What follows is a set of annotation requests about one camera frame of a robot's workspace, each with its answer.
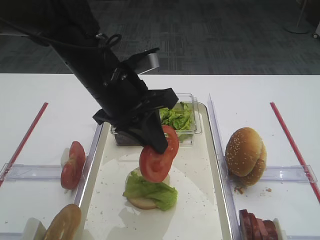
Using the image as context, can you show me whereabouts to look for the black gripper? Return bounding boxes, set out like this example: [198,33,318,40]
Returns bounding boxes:
[92,87,178,154]

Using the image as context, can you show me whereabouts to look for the tomato slice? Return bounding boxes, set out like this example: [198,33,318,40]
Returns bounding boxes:
[162,125,180,161]
[139,146,173,183]

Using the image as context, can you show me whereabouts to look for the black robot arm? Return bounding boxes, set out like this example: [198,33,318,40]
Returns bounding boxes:
[0,0,178,154]

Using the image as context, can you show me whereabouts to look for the lettuce in container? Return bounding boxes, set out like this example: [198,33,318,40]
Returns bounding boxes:
[159,102,193,131]

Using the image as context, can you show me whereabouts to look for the clear lettuce container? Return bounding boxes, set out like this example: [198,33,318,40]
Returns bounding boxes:
[109,93,203,147]

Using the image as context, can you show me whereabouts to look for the green lettuce leaf on bun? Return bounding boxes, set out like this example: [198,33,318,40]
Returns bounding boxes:
[122,171,179,212]

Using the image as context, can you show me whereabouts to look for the remaining tomato slices left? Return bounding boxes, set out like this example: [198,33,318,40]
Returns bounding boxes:
[60,141,86,190]

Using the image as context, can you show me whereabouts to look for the white tomato pusher block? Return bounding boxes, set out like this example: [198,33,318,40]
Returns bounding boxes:
[60,147,70,168]

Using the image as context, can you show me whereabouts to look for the clear tomato pusher track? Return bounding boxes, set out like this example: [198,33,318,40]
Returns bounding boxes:
[0,163,62,181]

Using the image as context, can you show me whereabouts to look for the sliced meat patties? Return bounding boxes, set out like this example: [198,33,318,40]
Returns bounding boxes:
[239,209,280,240]

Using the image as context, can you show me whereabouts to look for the white meat pusher block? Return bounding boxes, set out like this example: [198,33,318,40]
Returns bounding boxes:
[273,218,288,240]

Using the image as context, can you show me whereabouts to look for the bottom bun on tray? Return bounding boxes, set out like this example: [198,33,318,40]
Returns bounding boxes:
[124,166,171,210]

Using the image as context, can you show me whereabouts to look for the white serving tray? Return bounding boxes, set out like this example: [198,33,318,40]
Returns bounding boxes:
[81,103,233,240]

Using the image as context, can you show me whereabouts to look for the sesame bun top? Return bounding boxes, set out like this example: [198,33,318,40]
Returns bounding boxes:
[225,127,267,177]

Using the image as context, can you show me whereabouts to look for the toasted bun slice left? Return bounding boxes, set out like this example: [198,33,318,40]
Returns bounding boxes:
[43,203,82,240]

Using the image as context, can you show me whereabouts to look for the clear right bun track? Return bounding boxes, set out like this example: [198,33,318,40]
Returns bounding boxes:
[260,165,318,183]

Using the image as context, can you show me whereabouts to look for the white bun pusher block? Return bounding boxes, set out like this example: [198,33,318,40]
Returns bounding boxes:
[21,217,47,240]

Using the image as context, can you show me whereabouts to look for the floor lamp base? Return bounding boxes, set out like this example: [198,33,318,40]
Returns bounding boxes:
[283,0,310,35]

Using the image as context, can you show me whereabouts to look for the clear left divider rail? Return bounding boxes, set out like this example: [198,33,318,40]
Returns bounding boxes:
[73,125,103,209]

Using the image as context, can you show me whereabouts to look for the clear divider rail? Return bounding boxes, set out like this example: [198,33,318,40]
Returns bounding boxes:
[73,125,103,209]
[207,94,243,240]

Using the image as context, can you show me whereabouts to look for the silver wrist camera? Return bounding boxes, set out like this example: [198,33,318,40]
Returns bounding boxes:
[122,47,160,75]

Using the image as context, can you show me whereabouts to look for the clear right divider rail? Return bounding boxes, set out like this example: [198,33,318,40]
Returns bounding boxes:
[207,94,243,240]

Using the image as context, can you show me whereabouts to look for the left red rail strip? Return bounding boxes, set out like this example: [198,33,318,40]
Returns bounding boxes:
[0,102,49,186]

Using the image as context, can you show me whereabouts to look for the red rail strip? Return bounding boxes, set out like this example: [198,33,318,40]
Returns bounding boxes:
[269,102,320,202]
[0,102,49,186]

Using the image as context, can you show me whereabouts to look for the right red rail strip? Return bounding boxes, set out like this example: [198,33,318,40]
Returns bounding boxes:
[269,102,320,202]

